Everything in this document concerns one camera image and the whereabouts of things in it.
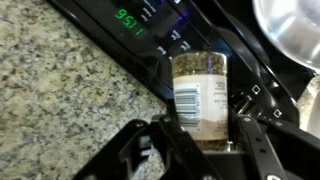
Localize black stove knob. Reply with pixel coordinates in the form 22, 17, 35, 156
229, 91, 256, 117

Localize glass herb spice bottle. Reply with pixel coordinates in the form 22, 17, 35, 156
170, 50, 232, 152

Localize black electric stove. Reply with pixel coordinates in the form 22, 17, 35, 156
46, 0, 320, 180

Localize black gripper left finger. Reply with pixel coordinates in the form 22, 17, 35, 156
71, 114, 223, 180

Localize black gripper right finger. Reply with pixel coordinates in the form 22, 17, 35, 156
233, 115, 320, 180

